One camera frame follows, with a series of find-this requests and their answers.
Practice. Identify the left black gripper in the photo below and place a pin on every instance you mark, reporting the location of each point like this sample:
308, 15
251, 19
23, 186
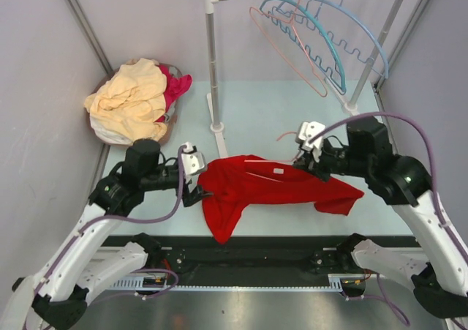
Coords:
189, 197

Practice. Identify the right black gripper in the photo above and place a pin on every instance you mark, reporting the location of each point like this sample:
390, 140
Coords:
306, 161

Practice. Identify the red t shirt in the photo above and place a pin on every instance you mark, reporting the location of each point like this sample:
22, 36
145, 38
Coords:
237, 184

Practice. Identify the pink wire hanger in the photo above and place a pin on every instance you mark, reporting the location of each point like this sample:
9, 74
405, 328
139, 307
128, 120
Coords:
282, 33
277, 168

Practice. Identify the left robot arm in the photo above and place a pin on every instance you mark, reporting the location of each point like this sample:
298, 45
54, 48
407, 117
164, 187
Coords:
58, 295

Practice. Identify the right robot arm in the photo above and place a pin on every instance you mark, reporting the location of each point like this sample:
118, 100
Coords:
360, 147

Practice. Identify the dark blue wavy hanger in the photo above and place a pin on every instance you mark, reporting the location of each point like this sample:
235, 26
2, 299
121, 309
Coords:
329, 48

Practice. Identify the light blue plastic hanger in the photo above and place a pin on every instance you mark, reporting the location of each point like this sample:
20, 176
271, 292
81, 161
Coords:
365, 26

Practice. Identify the teal plastic hanger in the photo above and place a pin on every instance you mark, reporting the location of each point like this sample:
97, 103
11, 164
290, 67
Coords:
325, 30

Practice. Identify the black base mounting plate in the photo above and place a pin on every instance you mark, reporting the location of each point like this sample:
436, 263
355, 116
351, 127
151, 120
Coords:
256, 261

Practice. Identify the magenta pink garment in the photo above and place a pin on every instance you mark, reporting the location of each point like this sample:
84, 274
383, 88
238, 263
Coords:
175, 88

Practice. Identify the silver white clothes rack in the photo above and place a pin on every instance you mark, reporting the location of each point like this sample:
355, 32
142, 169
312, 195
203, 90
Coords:
217, 127

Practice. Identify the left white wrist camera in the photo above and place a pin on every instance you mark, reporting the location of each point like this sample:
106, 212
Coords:
193, 161

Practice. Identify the white slotted cable duct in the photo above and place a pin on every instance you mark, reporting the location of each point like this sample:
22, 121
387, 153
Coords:
142, 284

